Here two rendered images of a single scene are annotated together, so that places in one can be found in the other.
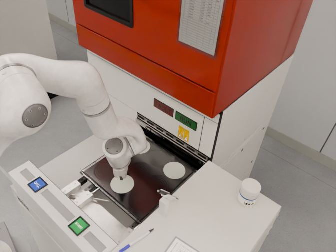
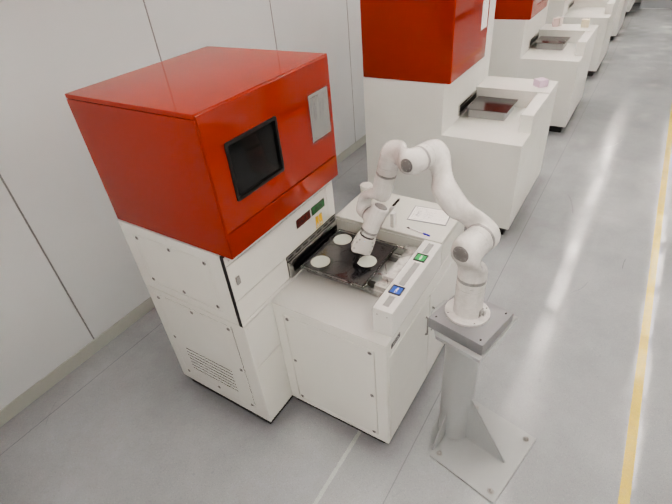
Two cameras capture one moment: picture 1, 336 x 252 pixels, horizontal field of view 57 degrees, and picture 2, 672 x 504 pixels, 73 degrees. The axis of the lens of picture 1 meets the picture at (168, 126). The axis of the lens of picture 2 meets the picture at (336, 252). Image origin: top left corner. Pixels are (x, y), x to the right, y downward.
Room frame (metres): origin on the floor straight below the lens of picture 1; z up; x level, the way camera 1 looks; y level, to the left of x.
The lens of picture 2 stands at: (1.03, 1.97, 2.29)
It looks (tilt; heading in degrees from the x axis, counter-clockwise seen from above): 36 degrees down; 268
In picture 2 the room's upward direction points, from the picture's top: 6 degrees counter-clockwise
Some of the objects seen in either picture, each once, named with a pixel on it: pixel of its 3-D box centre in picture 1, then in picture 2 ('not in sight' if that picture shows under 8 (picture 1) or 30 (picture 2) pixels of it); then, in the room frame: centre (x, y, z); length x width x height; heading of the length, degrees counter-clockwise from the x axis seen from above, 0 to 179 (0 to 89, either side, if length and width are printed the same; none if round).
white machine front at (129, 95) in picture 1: (144, 108); (288, 245); (1.18, 0.12, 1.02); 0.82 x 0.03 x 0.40; 52
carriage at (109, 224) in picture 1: (96, 216); (398, 273); (0.66, 0.26, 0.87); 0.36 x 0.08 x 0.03; 52
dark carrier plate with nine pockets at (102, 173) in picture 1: (140, 171); (349, 255); (0.88, 0.11, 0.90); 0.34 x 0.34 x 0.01; 52
